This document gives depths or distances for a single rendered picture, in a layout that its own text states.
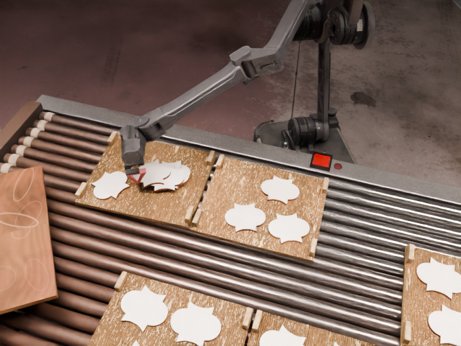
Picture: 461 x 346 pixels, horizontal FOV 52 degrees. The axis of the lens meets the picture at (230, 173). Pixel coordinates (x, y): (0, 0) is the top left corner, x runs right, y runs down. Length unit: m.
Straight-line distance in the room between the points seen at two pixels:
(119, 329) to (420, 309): 0.88
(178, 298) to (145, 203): 0.38
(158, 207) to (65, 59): 2.57
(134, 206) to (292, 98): 2.13
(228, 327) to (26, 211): 0.71
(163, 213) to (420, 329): 0.86
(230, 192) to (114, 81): 2.22
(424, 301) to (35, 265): 1.14
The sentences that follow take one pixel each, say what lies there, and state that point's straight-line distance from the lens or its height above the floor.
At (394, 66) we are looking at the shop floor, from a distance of 4.07.
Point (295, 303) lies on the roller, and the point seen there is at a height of 0.91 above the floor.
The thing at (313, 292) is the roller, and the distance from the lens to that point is 1.51.
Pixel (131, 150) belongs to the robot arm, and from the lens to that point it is 1.48.
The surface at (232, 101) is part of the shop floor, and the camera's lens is 3.47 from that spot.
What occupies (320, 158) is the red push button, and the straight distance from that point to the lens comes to 1.82.
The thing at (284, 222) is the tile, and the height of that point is 0.95.
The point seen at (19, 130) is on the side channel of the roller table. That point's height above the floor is 0.94.
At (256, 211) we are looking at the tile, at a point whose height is 0.95.
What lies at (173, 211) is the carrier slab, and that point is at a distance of 1.62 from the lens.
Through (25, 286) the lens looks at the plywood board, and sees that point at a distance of 1.44.
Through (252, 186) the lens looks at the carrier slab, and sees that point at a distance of 1.69.
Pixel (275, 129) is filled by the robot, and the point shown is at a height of 0.24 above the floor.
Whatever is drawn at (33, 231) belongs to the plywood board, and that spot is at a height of 1.04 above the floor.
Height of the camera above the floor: 2.23
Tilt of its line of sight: 49 degrees down
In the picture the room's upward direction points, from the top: 2 degrees clockwise
